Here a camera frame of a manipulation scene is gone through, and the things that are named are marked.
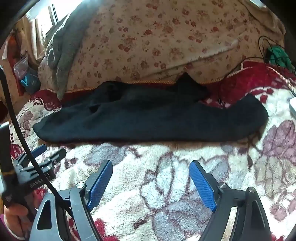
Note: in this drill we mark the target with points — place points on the red and white floral blanket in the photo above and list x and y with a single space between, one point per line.
150 176

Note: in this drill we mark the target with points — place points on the clear plastic bag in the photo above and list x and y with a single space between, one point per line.
21 67

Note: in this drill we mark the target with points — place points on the window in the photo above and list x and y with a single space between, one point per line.
54 17

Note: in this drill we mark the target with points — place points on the grey fleece blanket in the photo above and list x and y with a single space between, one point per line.
66 46

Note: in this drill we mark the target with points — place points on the white box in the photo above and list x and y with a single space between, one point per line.
292 106

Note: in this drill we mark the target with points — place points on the blue packet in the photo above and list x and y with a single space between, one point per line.
29 83

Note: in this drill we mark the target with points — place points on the beige floral quilt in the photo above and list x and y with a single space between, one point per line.
152 39

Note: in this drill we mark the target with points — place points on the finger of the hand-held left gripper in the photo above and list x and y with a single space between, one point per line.
55 156
39 150

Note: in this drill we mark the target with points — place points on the black pants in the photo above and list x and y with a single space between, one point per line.
148 118

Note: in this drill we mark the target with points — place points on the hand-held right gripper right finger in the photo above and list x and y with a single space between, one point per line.
203 187

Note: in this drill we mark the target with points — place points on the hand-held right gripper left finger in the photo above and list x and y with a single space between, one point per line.
101 183

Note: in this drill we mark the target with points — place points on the green cloth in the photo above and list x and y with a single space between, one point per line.
278 55

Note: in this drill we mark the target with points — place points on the person's left hand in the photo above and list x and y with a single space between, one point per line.
15 214

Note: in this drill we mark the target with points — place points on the beige curtain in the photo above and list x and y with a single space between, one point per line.
32 39

